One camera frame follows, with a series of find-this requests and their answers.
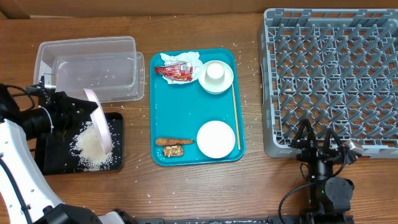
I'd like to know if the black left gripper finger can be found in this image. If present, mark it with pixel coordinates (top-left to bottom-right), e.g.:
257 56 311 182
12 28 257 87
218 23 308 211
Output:
63 92 98 117
55 118 86 140

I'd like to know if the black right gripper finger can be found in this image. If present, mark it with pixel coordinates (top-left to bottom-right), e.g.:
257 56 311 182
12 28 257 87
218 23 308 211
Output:
292 118 317 146
323 128 343 151

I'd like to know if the large pink plate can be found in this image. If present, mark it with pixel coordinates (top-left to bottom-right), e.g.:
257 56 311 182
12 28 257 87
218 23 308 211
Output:
83 88 113 154

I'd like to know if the red snack wrapper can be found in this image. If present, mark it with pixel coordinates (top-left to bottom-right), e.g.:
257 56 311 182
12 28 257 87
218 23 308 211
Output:
154 63 193 82

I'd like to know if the white plastic cup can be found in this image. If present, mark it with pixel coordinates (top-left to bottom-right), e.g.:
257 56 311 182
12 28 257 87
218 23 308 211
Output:
206 63 224 80

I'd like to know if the white napkin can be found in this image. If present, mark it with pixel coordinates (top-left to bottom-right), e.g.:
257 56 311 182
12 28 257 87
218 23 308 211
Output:
160 51 203 85

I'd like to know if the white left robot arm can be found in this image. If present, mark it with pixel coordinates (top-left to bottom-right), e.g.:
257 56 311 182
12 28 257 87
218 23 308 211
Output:
1 80 136 223

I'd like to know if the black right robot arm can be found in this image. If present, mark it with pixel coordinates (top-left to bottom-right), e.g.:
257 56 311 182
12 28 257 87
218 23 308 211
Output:
287 119 358 224

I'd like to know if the pile of white rice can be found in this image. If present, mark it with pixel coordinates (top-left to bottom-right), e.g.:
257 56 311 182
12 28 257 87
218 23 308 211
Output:
70 121 114 172

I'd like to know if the black tray bin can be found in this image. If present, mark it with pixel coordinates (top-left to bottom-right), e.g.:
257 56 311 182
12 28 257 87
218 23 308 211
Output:
35 112 124 175

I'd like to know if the clear plastic bin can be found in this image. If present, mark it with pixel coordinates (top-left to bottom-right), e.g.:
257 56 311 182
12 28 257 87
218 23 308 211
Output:
34 36 146 103

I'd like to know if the grey plastic dish rack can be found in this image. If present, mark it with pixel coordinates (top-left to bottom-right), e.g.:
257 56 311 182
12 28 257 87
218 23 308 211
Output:
258 8 397 159

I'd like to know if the wooden chopstick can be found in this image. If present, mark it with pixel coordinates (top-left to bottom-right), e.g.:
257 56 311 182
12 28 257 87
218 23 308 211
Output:
231 83 241 151

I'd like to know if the orange carrot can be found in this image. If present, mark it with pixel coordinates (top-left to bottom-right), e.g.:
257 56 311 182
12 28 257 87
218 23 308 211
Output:
155 138 195 146

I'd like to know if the brown food scrap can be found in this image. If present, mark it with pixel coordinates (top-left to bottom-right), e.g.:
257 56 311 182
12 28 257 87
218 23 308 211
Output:
162 145 184 157

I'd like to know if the cream bowl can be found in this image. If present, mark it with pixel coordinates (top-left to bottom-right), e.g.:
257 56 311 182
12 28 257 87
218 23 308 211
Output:
198 60 234 95

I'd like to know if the teal plastic tray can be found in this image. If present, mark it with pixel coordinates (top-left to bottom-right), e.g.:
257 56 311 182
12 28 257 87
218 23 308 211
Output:
149 54 246 166

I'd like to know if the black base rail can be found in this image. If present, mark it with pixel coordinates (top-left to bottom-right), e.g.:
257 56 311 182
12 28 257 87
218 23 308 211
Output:
134 215 307 224

